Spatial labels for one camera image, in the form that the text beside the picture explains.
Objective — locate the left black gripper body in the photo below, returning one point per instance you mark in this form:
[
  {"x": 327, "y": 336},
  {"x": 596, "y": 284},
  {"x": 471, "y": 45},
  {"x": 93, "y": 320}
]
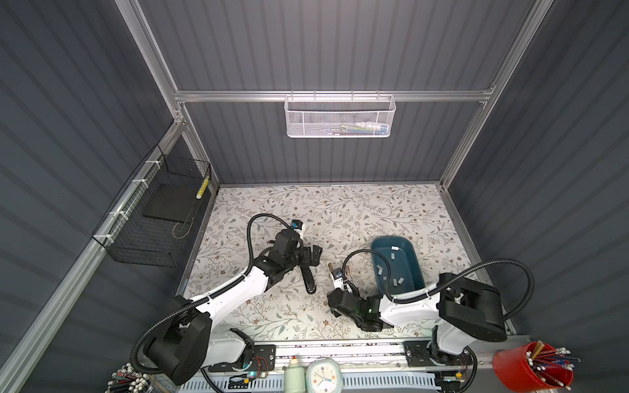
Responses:
[{"x": 302, "y": 257}]

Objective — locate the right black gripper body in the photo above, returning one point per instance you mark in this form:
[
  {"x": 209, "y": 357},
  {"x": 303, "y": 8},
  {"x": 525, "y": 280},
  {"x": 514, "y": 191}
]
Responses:
[{"x": 355, "y": 319}]

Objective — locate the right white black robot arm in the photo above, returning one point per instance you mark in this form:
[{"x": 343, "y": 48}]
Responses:
[{"x": 469, "y": 311}]

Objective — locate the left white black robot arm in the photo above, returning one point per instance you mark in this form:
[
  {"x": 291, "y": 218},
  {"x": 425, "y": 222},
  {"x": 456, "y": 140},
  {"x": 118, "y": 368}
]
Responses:
[{"x": 183, "y": 343}]

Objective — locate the teal plastic tray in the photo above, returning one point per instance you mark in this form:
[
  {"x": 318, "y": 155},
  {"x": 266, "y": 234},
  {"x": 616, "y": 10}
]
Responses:
[{"x": 406, "y": 275}]

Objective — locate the mint analog clock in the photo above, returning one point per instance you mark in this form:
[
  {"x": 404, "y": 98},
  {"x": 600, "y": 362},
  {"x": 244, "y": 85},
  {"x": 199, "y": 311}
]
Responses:
[{"x": 324, "y": 376}]

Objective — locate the pale green glue bottle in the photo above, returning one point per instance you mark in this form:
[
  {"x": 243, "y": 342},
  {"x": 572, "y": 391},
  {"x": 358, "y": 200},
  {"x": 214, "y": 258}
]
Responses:
[{"x": 294, "y": 377}]

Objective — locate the yellow marker in basket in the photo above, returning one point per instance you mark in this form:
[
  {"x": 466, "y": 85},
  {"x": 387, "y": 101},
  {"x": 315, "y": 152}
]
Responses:
[{"x": 202, "y": 188}]

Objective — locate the black notebook in basket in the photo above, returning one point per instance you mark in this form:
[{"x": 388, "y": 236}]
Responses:
[{"x": 172, "y": 203}]

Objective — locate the red pencil cup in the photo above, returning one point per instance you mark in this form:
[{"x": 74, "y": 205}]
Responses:
[{"x": 536, "y": 366}]

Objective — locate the clear cup of pens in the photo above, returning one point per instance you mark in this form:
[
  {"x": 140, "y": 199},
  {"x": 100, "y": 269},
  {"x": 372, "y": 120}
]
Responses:
[{"x": 128, "y": 380}]

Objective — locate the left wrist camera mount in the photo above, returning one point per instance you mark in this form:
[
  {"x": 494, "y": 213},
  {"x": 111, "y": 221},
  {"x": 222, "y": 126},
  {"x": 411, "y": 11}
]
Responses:
[{"x": 299, "y": 227}]

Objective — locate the white wire mesh basket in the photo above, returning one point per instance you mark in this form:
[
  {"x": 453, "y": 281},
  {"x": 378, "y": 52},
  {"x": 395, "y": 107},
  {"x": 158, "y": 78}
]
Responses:
[{"x": 339, "y": 116}]

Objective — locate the black wire basket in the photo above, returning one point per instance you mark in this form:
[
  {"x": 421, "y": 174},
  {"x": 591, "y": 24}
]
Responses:
[{"x": 130, "y": 238}]

